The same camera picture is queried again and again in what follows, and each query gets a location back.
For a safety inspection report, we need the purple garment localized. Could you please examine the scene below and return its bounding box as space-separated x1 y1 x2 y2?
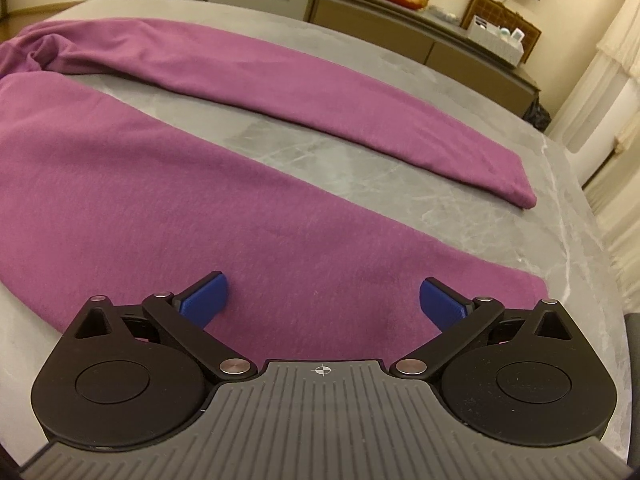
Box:
1 18 547 363

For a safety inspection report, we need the white curtain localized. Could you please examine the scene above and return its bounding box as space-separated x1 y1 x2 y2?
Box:
546 0 640 281

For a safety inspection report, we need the white storage basket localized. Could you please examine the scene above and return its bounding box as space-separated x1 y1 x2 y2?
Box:
466 15 525 67

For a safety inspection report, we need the grey brown sideboard cabinet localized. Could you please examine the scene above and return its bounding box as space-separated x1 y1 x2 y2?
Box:
209 0 539 117

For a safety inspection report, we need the brown woven board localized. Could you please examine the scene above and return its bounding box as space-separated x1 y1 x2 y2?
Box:
461 0 541 63

